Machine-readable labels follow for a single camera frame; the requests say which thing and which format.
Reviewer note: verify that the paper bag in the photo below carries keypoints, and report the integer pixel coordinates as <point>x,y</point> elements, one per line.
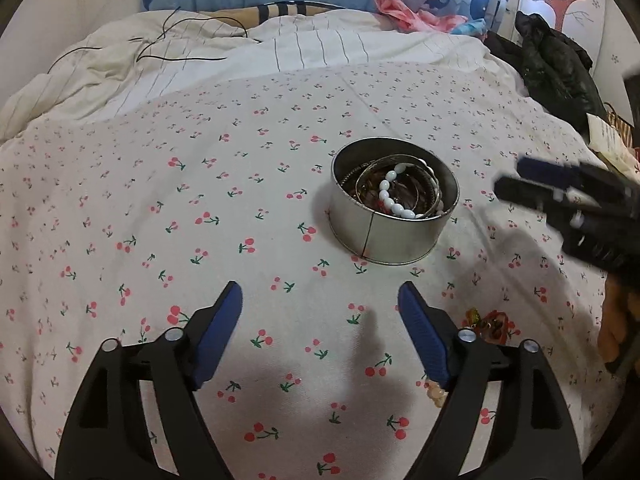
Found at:
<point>607,135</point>

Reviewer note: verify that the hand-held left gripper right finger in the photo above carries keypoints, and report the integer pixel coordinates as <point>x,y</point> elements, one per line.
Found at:
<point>425,340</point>

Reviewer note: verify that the round metal tin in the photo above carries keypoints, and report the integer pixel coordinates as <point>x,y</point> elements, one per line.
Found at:
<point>390,240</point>

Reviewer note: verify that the person's right hand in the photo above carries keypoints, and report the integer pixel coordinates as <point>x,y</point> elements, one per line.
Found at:
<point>612,330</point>

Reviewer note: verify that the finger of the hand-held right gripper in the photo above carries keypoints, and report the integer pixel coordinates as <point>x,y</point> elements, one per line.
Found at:
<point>525,192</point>
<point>547,172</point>

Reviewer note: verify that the cherry print bedsheet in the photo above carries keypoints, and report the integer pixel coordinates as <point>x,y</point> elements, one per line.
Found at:
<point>200,185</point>

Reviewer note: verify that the tan navy striped pillow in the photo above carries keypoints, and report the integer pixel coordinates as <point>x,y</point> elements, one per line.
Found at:
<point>280,10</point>

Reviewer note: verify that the white striped quilt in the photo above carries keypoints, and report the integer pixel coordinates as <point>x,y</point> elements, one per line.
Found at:
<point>350,45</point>

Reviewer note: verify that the pink cloth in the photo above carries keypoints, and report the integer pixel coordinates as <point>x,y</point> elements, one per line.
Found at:
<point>400,10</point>

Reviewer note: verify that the black jacket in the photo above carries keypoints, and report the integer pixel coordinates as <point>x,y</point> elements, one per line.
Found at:
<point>550,65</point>

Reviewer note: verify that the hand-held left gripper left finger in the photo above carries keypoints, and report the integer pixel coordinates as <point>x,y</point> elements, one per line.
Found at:
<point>220,340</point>

